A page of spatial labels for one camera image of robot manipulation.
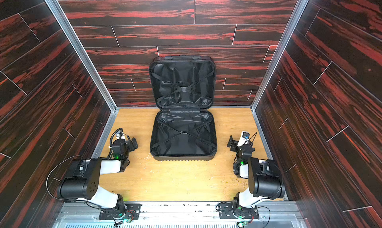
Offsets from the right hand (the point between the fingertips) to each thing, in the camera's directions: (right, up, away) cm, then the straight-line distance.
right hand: (242, 137), depth 91 cm
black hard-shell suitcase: (-38, +30, +15) cm, 51 cm away
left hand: (-73, -2, +3) cm, 73 cm away
